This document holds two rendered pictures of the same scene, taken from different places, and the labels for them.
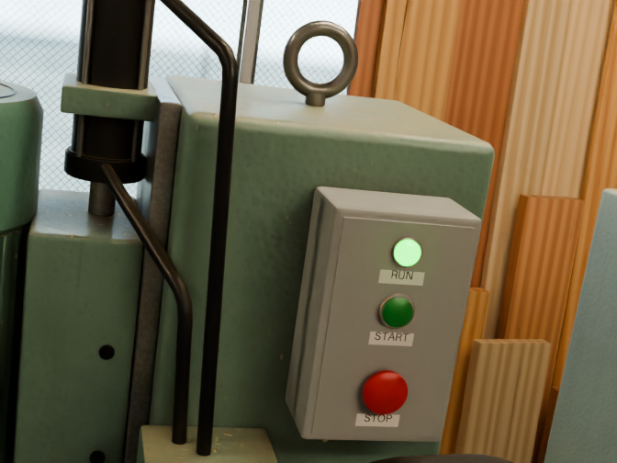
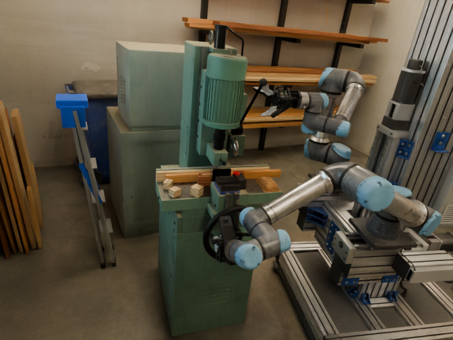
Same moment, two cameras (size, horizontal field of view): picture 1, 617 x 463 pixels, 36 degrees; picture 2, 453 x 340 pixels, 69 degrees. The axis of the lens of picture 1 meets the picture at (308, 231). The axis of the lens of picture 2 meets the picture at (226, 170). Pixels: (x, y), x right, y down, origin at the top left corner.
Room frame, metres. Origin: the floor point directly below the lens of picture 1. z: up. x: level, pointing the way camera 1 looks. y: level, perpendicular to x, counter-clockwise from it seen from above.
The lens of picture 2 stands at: (0.78, 1.79, 1.67)
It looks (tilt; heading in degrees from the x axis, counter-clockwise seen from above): 25 degrees down; 264
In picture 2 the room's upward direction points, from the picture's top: 7 degrees clockwise
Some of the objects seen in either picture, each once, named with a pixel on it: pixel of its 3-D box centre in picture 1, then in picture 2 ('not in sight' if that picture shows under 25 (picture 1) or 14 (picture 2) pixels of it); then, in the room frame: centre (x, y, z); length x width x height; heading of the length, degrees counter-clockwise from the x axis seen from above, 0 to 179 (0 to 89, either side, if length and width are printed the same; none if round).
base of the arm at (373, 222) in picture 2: not in sight; (385, 221); (-0.13, 0.54, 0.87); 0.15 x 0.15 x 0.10
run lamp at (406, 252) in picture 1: (408, 253); not in sight; (0.58, -0.06, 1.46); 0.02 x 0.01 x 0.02; 105
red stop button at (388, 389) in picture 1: (385, 392); not in sight; (0.58, -0.06, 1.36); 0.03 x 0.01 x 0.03; 105
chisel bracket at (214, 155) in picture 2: not in sight; (216, 155); (0.67, 0.27, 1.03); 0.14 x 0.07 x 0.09; 105
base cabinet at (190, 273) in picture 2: not in sight; (201, 249); (0.70, 0.17, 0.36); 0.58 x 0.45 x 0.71; 105
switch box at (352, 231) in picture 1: (378, 315); not in sight; (0.61, -0.06, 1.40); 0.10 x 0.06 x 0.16; 105
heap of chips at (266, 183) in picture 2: not in sight; (267, 181); (0.40, 0.31, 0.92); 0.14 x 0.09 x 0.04; 105
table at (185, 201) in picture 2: not in sight; (222, 195); (0.64, 0.39, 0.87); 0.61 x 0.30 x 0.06; 15
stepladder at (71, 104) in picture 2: not in sight; (89, 187); (1.43, -0.11, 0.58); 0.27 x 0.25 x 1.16; 20
